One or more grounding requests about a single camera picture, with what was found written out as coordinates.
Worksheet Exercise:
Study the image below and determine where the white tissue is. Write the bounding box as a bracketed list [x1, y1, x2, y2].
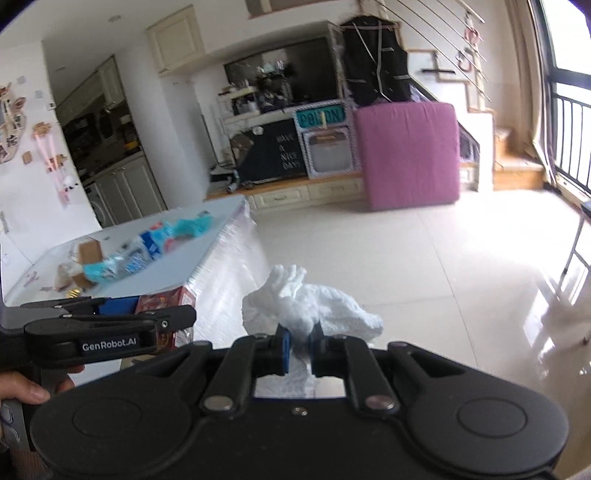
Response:
[242, 265, 384, 398]

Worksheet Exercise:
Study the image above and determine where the brown cardboard box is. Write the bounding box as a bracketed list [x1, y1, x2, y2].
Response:
[53, 238, 103, 291]

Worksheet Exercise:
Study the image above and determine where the teal blue snack wrapper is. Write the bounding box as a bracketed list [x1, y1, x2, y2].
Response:
[85, 222, 174, 284]

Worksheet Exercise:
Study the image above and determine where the person's left hand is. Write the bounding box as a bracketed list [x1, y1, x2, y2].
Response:
[0, 365, 85, 405]

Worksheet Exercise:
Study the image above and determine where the white table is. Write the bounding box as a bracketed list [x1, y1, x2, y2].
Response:
[5, 195, 252, 306]

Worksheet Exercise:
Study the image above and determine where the teal torn wrapper piece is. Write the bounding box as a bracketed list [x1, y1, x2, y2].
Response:
[171, 214, 213, 239]

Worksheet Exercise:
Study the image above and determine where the black chalkboard sign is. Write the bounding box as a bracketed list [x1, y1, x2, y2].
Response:
[230, 119, 307, 184]

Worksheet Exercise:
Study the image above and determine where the pink upright mattress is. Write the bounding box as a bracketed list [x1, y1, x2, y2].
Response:
[355, 102, 460, 211]

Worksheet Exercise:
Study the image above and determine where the wooden staircase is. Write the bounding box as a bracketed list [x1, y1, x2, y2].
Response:
[408, 49, 544, 192]

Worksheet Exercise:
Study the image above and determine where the folding chair with cushion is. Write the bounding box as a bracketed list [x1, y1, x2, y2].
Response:
[559, 200, 591, 284]

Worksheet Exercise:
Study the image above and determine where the black television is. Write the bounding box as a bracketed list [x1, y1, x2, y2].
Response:
[224, 38, 339, 113]

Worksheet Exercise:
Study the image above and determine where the black vest on hanger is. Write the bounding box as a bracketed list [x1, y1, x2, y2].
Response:
[341, 15, 412, 107]

